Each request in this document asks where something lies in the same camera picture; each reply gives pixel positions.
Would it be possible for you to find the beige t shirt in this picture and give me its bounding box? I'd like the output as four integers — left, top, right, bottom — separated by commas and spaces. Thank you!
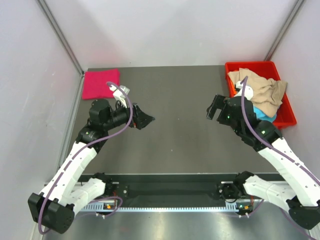
227, 68, 287, 118

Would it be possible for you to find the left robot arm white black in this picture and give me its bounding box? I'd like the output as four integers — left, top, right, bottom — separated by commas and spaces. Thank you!
27, 99, 154, 234

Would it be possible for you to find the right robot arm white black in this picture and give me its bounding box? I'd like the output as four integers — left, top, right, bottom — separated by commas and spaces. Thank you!
206, 94, 320, 230

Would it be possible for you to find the blue t shirt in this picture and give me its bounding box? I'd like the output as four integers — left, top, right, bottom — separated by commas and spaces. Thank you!
253, 106, 277, 123

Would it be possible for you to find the red plastic bin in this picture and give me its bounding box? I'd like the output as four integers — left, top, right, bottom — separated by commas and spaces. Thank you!
224, 61, 297, 130

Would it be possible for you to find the folded pink t shirt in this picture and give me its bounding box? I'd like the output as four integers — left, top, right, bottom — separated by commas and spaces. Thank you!
81, 68, 120, 100

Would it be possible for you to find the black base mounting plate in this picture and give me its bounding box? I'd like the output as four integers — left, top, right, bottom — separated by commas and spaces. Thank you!
90, 180, 254, 203

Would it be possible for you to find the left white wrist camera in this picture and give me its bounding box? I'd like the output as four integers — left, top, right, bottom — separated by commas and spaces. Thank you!
109, 85, 130, 108

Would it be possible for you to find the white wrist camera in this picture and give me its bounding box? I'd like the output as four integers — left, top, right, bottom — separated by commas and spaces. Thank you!
234, 81, 254, 101
109, 85, 130, 108

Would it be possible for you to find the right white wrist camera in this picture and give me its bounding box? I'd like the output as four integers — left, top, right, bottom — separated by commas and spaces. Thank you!
234, 81, 254, 101

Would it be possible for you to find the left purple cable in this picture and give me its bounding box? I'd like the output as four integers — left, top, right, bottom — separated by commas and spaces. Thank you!
36, 81, 133, 235

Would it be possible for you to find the grey slotted cable duct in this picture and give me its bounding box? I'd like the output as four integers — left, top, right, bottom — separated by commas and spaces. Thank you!
80, 201, 239, 213

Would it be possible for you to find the right aluminium frame post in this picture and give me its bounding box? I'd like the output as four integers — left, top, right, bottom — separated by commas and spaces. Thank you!
264, 0, 306, 61

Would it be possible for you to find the aluminium frame post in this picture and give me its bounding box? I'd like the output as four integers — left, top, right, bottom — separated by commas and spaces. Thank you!
34, 0, 85, 76
264, 0, 306, 61

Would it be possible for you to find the left aluminium frame post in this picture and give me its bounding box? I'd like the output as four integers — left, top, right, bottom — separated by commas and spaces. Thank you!
34, 0, 85, 76

